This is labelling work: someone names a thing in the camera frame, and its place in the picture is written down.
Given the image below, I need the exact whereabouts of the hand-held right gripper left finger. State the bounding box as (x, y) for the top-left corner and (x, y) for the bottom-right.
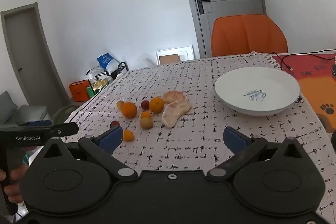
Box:
(33, 125), (138, 184)

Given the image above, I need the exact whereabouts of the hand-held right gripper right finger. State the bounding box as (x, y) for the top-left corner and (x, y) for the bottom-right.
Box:
(206, 126), (311, 184)

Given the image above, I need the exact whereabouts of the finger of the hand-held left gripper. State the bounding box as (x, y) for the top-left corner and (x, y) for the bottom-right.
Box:
(50, 123), (79, 139)

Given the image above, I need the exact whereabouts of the brown round fruit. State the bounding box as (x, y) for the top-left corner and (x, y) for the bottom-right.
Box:
(139, 117), (153, 130)

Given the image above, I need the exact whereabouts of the large orange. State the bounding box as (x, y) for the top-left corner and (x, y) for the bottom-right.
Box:
(149, 97), (165, 114)
(121, 102), (138, 119)

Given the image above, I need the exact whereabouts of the white plate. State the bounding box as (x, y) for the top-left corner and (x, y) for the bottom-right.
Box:
(214, 67), (301, 116)

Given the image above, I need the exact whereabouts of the long peeled pomelo segment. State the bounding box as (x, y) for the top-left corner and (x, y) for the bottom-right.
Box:
(161, 100), (192, 128)

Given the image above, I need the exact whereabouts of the person's left hand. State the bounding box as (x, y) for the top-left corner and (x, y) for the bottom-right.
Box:
(0, 164), (29, 204)

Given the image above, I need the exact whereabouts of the dark green bag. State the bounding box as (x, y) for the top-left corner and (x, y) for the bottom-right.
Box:
(52, 105), (79, 125)

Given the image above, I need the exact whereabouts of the grey sofa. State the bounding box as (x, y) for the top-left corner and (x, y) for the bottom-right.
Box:
(0, 91), (53, 127)

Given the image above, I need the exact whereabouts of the white black-patterned tablecloth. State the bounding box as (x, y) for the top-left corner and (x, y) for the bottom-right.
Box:
(63, 53), (329, 217)

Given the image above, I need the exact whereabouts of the orange box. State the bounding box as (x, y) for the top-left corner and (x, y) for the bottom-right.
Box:
(68, 80), (91, 102)

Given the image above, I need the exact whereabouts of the yellow plastic bag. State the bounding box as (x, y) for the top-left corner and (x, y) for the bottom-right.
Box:
(92, 78), (109, 90)

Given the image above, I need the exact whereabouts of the fan-shaped peeled pomelo piece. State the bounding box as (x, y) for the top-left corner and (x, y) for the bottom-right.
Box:
(162, 91), (187, 104)

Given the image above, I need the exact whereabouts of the blue plastic bag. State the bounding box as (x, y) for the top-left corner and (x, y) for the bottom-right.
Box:
(96, 53), (120, 73)

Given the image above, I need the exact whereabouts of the dark grey door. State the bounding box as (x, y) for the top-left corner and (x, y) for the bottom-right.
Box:
(0, 3), (70, 109)

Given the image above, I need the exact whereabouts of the white framed board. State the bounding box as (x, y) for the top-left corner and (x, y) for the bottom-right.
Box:
(156, 44), (195, 65)

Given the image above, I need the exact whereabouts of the orange chair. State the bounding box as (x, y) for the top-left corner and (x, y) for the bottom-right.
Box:
(211, 14), (288, 57)

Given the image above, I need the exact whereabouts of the black wire rack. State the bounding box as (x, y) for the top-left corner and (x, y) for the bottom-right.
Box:
(87, 61), (129, 83)

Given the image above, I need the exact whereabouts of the long black cable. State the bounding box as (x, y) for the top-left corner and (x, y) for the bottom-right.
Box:
(272, 49), (336, 72)

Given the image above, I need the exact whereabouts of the black door handle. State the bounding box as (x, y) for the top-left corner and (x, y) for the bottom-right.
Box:
(196, 0), (211, 14)

